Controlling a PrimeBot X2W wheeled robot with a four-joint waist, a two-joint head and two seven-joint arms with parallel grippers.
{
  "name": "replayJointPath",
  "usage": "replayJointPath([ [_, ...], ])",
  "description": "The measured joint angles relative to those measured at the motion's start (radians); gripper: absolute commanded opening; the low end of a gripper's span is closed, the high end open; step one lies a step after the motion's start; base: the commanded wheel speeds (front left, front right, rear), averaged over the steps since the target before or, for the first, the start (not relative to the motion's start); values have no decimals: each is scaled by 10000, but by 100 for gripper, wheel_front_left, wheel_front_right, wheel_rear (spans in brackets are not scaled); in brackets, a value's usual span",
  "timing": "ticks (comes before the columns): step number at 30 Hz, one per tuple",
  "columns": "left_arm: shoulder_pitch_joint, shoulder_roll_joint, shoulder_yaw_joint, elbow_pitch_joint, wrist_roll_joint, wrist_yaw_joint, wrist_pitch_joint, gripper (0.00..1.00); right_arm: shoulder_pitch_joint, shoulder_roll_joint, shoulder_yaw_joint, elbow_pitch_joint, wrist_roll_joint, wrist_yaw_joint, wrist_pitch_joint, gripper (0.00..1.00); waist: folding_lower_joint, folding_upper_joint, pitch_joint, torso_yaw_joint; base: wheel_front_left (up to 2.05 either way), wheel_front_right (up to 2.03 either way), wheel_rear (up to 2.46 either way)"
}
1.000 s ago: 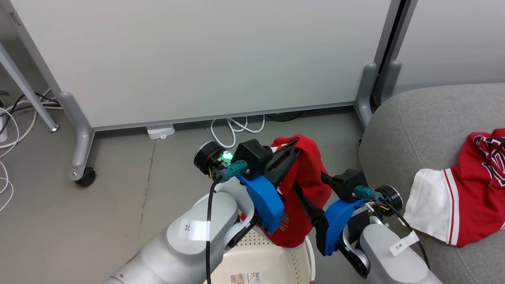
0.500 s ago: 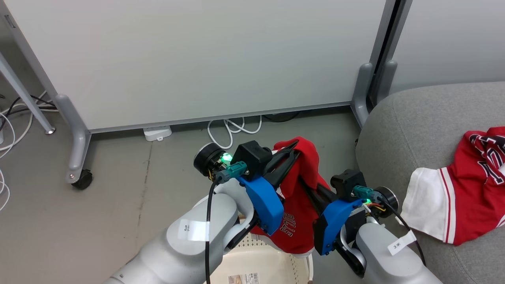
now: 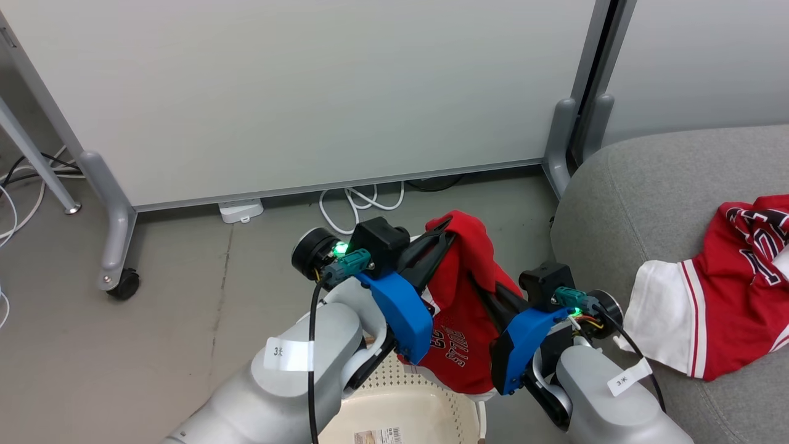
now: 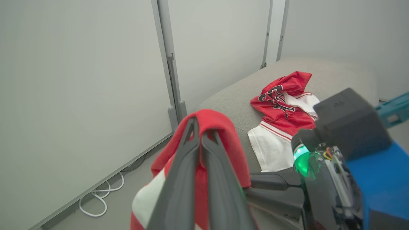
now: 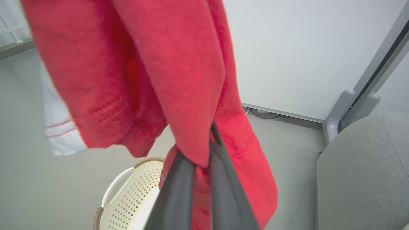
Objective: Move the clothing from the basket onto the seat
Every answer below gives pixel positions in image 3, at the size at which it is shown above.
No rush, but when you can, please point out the large white partition panel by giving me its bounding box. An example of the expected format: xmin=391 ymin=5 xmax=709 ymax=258
xmin=0 ymin=0 xmax=611 ymax=213

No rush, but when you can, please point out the printed label in basket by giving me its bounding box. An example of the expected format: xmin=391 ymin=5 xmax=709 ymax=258
xmin=354 ymin=426 xmax=403 ymax=444

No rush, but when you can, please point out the white paper cable tag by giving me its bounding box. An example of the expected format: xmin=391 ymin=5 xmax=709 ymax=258
xmin=263 ymin=337 xmax=314 ymax=372
xmin=607 ymin=357 xmax=653 ymax=397

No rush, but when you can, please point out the coiled white cable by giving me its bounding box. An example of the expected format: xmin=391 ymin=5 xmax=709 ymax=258
xmin=319 ymin=181 xmax=406 ymax=236

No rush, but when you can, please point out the red and white jersey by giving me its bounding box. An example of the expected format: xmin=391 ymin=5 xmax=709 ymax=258
xmin=613 ymin=194 xmax=789 ymax=382

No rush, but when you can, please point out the grey table leg with caster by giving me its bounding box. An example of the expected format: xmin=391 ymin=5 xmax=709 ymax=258
xmin=77 ymin=150 xmax=137 ymax=292

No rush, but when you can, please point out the grey table leg near corner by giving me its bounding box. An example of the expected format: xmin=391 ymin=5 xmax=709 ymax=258
xmin=542 ymin=97 xmax=580 ymax=199

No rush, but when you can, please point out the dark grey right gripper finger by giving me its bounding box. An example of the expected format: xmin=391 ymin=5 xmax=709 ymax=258
xmin=478 ymin=294 xmax=517 ymax=338
xmin=472 ymin=274 xmax=526 ymax=310

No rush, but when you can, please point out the black floor cable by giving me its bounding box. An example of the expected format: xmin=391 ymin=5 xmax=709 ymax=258
xmin=0 ymin=152 xmax=84 ymax=186

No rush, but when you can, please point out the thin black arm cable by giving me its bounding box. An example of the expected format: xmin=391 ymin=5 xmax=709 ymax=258
xmin=595 ymin=305 xmax=668 ymax=414
xmin=306 ymin=277 xmax=327 ymax=444

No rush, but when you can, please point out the dark cable under partition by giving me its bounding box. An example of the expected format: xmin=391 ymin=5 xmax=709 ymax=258
xmin=407 ymin=175 xmax=463 ymax=192

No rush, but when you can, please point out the metal table leg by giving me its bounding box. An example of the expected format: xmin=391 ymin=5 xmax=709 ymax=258
xmin=0 ymin=96 xmax=82 ymax=215

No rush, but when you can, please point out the white power adapter box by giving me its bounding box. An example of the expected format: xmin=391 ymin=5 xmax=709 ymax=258
xmin=218 ymin=199 xmax=264 ymax=224

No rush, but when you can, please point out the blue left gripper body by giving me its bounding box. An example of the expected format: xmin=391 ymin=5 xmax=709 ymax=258
xmin=354 ymin=270 xmax=436 ymax=366

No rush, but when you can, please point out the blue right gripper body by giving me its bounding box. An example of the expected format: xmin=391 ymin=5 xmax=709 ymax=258
xmin=491 ymin=306 xmax=575 ymax=397

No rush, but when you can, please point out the white partition wall panel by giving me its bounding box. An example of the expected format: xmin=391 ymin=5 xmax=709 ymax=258
xmin=601 ymin=0 xmax=789 ymax=149

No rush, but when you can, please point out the grey fabric sofa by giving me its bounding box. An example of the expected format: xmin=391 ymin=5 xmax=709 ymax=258
xmin=550 ymin=125 xmax=789 ymax=444

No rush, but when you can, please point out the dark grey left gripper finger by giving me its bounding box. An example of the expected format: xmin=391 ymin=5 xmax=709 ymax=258
xmin=398 ymin=216 xmax=454 ymax=273
xmin=408 ymin=232 xmax=457 ymax=293

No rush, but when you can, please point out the short grey partition foot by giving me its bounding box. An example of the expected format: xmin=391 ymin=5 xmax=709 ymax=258
xmin=579 ymin=92 xmax=615 ymax=164

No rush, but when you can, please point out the beige perforated laundry basket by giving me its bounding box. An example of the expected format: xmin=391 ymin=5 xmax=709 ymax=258
xmin=317 ymin=336 xmax=488 ymax=444

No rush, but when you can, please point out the black caster wheel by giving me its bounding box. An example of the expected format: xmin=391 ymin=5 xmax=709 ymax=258
xmin=106 ymin=268 xmax=141 ymax=301

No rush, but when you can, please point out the teal cable connector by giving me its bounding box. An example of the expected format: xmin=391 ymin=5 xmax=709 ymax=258
xmin=321 ymin=248 xmax=374 ymax=288
xmin=553 ymin=287 xmax=602 ymax=315

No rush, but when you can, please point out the white floor cable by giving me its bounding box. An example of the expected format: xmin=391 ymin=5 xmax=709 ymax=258
xmin=0 ymin=145 xmax=84 ymax=247

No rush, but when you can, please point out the red basketball jersey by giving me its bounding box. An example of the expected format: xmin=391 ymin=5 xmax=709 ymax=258
xmin=398 ymin=210 xmax=525 ymax=395

